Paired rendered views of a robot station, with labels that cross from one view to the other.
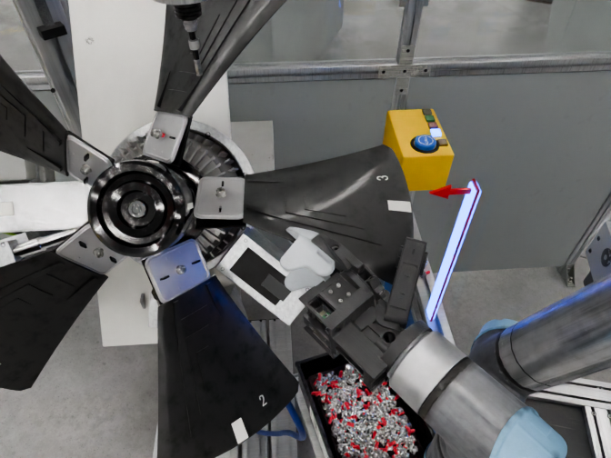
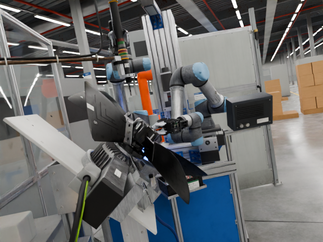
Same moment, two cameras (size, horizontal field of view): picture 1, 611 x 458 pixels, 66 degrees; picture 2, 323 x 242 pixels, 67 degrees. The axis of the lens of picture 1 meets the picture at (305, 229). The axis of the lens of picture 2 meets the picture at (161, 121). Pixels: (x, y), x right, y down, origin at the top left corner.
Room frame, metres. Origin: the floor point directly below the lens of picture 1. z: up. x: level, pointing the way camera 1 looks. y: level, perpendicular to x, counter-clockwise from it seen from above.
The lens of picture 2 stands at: (0.33, 1.26, 1.33)
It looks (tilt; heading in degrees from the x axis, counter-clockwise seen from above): 5 degrees down; 270
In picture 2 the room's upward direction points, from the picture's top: 10 degrees counter-clockwise
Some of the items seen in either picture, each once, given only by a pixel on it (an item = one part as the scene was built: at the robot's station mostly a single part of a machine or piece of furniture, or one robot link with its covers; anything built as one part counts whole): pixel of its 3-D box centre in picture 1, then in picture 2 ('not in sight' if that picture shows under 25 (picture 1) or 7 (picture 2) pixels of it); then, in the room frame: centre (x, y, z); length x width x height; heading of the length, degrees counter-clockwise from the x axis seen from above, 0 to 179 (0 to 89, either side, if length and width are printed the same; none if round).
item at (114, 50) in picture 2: not in sight; (118, 45); (0.49, -0.01, 1.63); 0.12 x 0.08 x 0.09; 104
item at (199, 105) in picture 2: not in sight; (203, 107); (0.01, -0.64, 1.20); 0.13 x 0.12 x 0.14; 148
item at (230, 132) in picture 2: not in sight; (242, 129); (-0.15, -0.29, 1.04); 0.24 x 0.03 x 0.03; 4
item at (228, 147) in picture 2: not in sight; (228, 145); (-0.04, -0.28, 0.96); 0.03 x 0.03 x 0.20; 4
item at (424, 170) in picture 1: (415, 151); not in sight; (0.78, -0.23, 1.02); 0.16 x 0.10 x 0.11; 4
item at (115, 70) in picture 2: not in sight; (121, 68); (0.51, -0.16, 1.54); 0.11 x 0.08 x 0.11; 11
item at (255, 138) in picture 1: (205, 153); (25, 240); (1.00, 0.26, 0.85); 0.36 x 0.24 x 0.03; 94
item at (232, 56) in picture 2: not in sight; (218, 107); (-0.37, -1.75, 1.10); 1.21 x 0.06 x 2.20; 4
